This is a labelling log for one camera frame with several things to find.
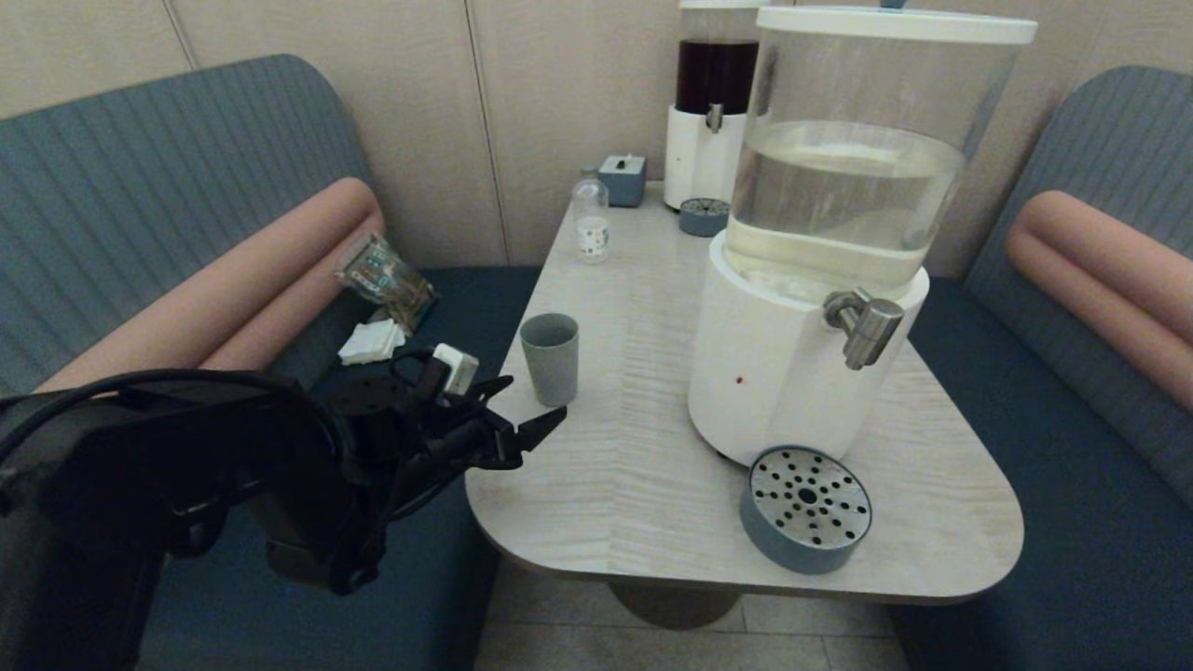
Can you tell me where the bronze table pedestal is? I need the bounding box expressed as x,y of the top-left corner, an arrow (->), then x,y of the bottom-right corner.
610,582 -> 744,630

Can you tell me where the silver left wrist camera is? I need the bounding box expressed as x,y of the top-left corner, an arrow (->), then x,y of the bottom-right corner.
433,343 -> 480,397

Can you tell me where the blue upholstered booth sofa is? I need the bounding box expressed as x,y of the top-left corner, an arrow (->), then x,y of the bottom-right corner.
0,53 -> 543,671
885,63 -> 1193,671

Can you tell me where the grey-blue plastic cup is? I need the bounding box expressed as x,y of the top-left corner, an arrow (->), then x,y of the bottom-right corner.
519,312 -> 580,408

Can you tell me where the clear water dispenser white base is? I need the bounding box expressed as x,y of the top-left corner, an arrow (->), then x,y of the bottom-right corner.
687,0 -> 1038,467

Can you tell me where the shiny printed snack packet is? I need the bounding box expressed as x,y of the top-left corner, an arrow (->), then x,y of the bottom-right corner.
336,233 -> 439,335

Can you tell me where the pink cylindrical bolster cushion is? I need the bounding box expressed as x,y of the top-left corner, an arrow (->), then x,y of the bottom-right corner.
33,177 -> 386,394
1005,190 -> 1193,413

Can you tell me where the blue round drip tray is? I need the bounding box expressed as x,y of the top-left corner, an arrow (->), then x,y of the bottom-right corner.
679,198 -> 733,238
740,445 -> 873,574

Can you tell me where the clear plastic bottle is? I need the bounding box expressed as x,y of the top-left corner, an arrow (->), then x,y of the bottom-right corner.
573,167 -> 611,266

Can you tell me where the dark beverage dispenser white base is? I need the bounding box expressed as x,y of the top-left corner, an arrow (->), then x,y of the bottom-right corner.
665,0 -> 767,213

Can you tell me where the white paper napkin stack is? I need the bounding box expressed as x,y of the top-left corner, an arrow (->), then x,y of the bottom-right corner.
337,320 -> 407,366

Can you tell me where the small blue tissue box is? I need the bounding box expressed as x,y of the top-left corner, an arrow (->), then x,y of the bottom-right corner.
599,155 -> 648,209

